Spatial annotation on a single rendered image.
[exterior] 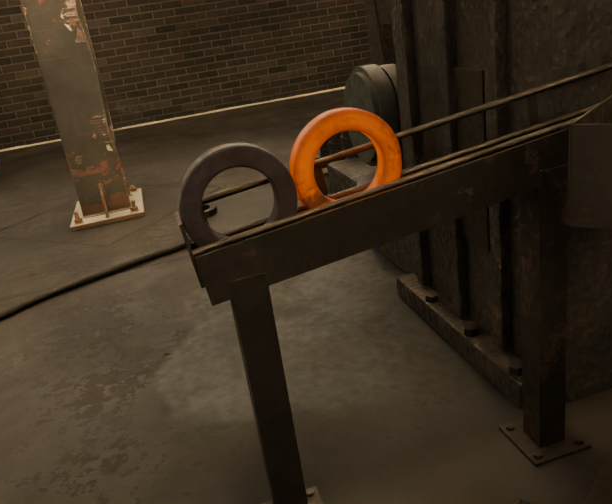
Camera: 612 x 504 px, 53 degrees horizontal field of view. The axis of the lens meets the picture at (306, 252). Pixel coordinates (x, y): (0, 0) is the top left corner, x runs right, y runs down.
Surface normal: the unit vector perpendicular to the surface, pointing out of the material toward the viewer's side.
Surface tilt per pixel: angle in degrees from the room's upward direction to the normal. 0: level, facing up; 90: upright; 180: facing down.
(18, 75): 90
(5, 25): 90
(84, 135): 90
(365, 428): 0
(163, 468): 0
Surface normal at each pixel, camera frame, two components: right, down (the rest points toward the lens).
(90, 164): 0.26, 0.32
